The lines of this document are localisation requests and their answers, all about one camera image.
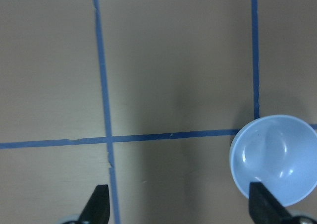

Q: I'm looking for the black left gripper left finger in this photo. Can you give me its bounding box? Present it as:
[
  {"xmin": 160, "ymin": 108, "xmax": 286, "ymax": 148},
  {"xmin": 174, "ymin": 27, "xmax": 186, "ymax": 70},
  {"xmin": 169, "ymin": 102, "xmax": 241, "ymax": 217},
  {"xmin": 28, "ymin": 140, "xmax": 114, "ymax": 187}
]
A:
[{"xmin": 77, "ymin": 184, "xmax": 110, "ymax": 224}]

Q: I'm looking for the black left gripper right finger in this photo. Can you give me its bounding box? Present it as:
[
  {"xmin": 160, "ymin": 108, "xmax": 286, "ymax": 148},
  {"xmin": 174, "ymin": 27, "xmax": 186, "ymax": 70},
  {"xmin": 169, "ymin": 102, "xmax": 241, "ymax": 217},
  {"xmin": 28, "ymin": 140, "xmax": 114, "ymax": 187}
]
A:
[{"xmin": 248, "ymin": 182, "xmax": 297, "ymax": 224}]

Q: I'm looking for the blue bowl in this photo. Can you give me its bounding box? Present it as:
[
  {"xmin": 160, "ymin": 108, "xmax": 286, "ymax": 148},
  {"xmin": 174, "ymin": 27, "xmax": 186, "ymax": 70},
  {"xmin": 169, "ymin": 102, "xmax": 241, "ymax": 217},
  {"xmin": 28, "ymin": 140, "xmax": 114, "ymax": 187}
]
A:
[{"xmin": 229, "ymin": 115, "xmax": 317, "ymax": 207}]

